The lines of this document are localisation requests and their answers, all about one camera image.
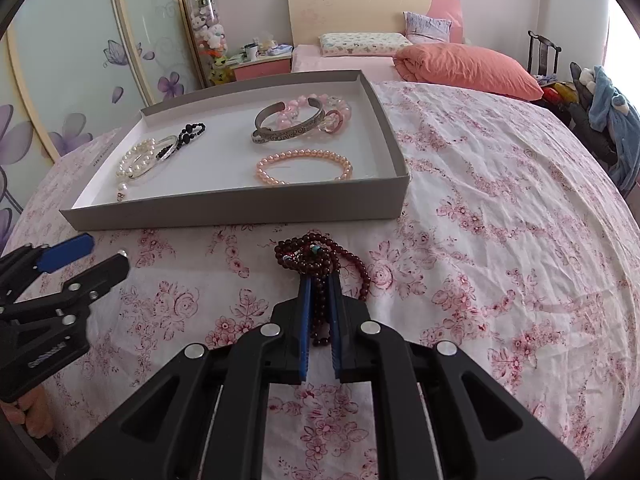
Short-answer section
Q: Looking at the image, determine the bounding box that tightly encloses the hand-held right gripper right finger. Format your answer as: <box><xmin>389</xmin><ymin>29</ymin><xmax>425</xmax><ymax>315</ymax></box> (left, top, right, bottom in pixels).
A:
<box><xmin>327</xmin><ymin>272</ymin><xmax>586</xmax><ymax>480</ymax></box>

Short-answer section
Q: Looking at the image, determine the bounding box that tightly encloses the dark red bead necklace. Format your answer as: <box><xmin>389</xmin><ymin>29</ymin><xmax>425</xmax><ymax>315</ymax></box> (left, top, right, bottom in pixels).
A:
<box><xmin>274</xmin><ymin>231</ymin><xmax>373</xmax><ymax>348</ymax></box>

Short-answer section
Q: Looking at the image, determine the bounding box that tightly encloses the grey cardboard box tray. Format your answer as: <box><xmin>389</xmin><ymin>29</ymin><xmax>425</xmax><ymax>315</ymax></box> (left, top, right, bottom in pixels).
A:
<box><xmin>59</xmin><ymin>69</ymin><xmax>412</xmax><ymax>232</ymax></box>

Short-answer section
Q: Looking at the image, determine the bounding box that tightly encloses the cream and pink headboard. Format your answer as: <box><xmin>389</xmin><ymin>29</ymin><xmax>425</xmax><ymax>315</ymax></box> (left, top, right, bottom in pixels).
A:
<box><xmin>286</xmin><ymin>0</ymin><xmax>465</xmax><ymax>46</ymax></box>

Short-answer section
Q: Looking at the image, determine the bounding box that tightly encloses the person's left hand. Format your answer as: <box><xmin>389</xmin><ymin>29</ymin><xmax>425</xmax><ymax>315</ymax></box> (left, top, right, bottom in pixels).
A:
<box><xmin>0</xmin><ymin>389</ymin><xmax>53</xmax><ymax>440</ymax></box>

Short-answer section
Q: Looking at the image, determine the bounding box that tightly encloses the pink bed sheet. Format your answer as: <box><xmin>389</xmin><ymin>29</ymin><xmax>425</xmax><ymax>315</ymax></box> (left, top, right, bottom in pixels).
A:
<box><xmin>291</xmin><ymin>44</ymin><xmax>401</xmax><ymax>81</ymax></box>

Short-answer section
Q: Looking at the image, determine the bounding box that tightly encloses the blue plush garment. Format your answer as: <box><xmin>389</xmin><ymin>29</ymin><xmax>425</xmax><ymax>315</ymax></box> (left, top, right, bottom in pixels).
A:
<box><xmin>587</xmin><ymin>66</ymin><xmax>640</xmax><ymax>191</ymax></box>

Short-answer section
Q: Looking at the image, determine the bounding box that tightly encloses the orange pillow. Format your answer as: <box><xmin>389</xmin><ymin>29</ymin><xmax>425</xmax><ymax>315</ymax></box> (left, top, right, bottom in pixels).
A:
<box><xmin>392</xmin><ymin>42</ymin><xmax>545</xmax><ymax>102</ymax></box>

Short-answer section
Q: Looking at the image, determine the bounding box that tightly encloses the black bead bracelet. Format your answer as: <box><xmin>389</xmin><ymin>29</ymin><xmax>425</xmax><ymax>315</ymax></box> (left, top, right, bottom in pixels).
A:
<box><xmin>156</xmin><ymin>122</ymin><xmax>207</xmax><ymax>161</ymax></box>

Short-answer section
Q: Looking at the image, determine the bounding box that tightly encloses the wide silver cuff bracelet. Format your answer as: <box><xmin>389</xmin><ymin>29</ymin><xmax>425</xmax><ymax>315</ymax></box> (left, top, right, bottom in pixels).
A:
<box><xmin>251</xmin><ymin>100</ymin><xmax>326</xmax><ymax>146</ymax></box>

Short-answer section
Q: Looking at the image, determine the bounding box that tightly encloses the floral glass wardrobe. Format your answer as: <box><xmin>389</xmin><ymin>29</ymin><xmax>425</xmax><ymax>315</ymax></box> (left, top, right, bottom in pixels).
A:
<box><xmin>0</xmin><ymin>0</ymin><xmax>208</xmax><ymax>251</ymax></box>

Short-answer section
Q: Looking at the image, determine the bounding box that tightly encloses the patterned cream pillow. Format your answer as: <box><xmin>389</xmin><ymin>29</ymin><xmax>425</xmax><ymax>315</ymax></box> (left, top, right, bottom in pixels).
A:
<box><xmin>318</xmin><ymin>32</ymin><xmax>408</xmax><ymax>57</ymax></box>

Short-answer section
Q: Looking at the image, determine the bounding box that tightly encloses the pink nightstand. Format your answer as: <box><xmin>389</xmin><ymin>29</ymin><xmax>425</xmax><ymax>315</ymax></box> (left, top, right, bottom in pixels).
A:
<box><xmin>231</xmin><ymin>55</ymin><xmax>293</xmax><ymax>82</ymax></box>

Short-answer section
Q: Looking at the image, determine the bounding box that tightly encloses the thin silver bangle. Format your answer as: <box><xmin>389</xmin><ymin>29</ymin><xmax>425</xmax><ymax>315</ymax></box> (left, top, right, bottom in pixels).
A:
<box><xmin>127</xmin><ymin>135</ymin><xmax>181</xmax><ymax>180</ymax></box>

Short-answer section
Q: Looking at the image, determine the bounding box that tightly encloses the white pearl bracelet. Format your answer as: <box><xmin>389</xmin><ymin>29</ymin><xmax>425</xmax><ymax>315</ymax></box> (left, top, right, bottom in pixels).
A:
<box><xmin>116</xmin><ymin>137</ymin><xmax>161</xmax><ymax>203</ymax></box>

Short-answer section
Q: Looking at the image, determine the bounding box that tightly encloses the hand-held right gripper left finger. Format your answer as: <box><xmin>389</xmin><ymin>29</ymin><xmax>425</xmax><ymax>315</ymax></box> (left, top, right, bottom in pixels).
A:
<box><xmin>55</xmin><ymin>276</ymin><xmax>315</xmax><ymax>480</ymax></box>

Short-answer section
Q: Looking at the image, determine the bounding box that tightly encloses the pink crystal bead bracelet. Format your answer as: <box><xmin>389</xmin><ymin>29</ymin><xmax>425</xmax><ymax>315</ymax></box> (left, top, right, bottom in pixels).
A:
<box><xmin>272</xmin><ymin>94</ymin><xmax>352</xmax><ymax>135</ymax></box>

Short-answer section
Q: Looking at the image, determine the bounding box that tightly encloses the dark clothes pile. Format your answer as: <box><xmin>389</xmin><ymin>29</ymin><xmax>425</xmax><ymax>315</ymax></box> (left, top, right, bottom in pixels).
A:
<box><xmin>537</xmin><ymin>62</ymin><xmax>623</xmax><ymax>171</ymax></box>

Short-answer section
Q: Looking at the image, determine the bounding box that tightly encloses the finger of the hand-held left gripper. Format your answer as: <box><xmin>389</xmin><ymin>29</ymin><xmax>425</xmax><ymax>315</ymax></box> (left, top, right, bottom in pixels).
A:
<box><xmin>0</xmin><ymin>253</ymin><xmax>131</xmax><ymax>332</ymax></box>
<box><xmin>0</xmin><ymin>234</ymin><xmax>96</xmax><ymax>295</ymax></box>

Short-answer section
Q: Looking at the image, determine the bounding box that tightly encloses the blue print pillow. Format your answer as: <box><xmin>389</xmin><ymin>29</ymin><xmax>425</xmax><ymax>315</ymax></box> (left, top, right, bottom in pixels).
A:
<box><xmin>403</xmin><ymin>11</ymin><xmax>452</xmax><ymax>45</ymax></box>

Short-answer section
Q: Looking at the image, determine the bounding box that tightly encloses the pink pearl bracelet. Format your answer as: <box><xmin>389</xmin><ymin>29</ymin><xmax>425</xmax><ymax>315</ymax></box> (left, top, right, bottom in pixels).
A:
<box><xmin>256</xmin><ymin>149</ymin><xmax>354</xmax><ymax>187</ymax></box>

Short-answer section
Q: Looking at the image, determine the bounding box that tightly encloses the pink floral bedspread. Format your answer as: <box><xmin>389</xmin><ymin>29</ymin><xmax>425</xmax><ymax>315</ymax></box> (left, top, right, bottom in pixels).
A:
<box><xmin>0</xmin><ymin>80</ymin><xmax>640</xmax><ymax>480</ymax></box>

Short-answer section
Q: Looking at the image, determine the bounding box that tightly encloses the clear tube of plush toys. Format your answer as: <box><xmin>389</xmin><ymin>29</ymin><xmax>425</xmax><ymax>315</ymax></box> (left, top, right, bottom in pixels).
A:
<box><xmin>186</xmin><ymin>0</ymin><xmax>232</xmax><ymax>86</ymax></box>

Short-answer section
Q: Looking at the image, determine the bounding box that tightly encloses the dark wooden chair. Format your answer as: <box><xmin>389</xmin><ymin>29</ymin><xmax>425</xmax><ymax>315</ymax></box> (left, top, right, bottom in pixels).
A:
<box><xmin>526</xmin><ymin>31</ymin><xmax>562</xmax><ymax>77</ymax></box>

